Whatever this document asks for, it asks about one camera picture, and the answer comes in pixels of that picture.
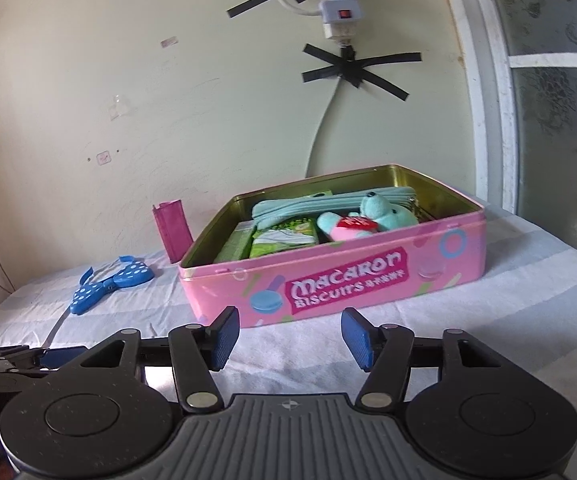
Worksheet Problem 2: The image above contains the white power cable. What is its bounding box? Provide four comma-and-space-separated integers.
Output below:
313, 74, 350, 179

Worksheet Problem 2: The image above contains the magenta box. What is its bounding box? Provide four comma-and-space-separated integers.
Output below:
152, 200, 194, 265

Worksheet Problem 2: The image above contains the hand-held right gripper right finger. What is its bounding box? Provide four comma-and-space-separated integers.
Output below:
341, 306, 508, 411

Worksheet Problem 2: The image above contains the pink biscuit tin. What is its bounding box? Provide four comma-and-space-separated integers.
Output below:
178, 163, 487, 330

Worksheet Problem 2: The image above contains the teal pencil case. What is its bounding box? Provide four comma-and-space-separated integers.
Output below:
252, 186, 418, 222

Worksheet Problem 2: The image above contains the green plush toy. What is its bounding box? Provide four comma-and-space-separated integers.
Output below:
317, 192, 419, 242

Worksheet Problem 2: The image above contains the white window frame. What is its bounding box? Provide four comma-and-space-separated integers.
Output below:
443, 0, 577, 261

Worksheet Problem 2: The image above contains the blue polka dot clip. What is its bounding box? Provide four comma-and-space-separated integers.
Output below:
68, 255, 158, 316

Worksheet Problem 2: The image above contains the clear wall hook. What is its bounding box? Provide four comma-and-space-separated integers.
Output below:
108, 93, 132, 121

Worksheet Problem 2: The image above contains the green cardboard box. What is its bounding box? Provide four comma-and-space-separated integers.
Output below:
213, 221, 256, 263

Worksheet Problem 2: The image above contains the patterned window glass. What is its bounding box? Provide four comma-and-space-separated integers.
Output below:
483, 0, 577, 261

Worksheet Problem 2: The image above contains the white power strip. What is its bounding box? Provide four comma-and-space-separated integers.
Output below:
319, 0, 364, 41

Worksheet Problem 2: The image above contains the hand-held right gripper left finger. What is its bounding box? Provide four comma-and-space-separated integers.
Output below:
76, 305, 242, 413

